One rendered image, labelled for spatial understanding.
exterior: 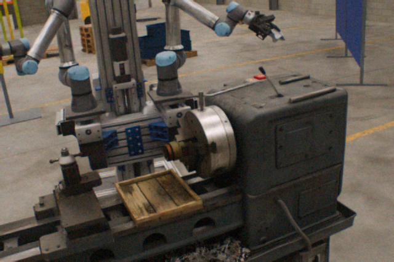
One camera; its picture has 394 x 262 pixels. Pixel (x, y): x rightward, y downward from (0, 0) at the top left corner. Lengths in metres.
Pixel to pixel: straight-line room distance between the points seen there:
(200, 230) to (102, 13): 1.30
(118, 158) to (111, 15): 0.82
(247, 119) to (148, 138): 0.82
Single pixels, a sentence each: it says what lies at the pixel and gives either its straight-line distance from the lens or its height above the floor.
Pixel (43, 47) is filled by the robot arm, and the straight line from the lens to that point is 2.17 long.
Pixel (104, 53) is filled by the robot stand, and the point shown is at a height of 1.43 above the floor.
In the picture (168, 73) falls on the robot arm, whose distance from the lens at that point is 2.29.
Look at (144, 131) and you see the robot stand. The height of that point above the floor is 0.98.
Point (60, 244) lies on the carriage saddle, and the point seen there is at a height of 0.90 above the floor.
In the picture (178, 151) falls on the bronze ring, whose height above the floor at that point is 1.09.
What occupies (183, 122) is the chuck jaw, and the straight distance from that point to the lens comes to 1.87.
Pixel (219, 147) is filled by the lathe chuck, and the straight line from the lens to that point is 1.73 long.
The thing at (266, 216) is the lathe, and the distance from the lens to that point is 1.97.
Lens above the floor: 1.83
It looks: 22 degrees down
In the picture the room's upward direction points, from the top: 5 degrees counter-clockwise
